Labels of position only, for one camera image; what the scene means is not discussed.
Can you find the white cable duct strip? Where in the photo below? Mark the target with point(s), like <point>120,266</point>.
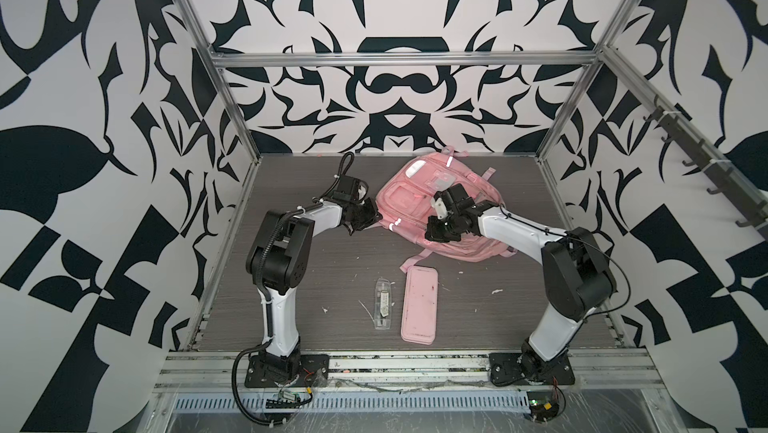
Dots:
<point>364,402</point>

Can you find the green lit circuit board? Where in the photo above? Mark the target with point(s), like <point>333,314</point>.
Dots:
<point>544,409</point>

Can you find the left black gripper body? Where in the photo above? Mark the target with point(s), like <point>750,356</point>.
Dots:
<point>364,216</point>

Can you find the pink pencil case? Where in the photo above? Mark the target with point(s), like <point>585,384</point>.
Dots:
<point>419,318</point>

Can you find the clear plastic packet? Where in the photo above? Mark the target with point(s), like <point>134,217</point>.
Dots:
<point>382,316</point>

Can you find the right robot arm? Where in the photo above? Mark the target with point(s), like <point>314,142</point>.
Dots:
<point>576,272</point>

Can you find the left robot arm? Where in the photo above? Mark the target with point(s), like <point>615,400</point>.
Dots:
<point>279,258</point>

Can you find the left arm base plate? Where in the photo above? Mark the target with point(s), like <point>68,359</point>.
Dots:
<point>270,371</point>

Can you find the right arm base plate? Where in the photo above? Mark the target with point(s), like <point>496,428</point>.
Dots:
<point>508,369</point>

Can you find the pink student backpack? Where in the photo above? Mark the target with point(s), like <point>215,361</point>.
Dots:
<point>405,203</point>

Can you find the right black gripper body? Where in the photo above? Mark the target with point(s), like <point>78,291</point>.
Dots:
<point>443,230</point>

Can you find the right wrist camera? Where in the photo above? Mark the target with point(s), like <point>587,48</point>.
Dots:
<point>440,208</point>

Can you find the aluminium cage frame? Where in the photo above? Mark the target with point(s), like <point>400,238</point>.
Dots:
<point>549,94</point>

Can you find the wall hook rail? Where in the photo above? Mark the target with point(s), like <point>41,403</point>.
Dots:
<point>705,158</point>

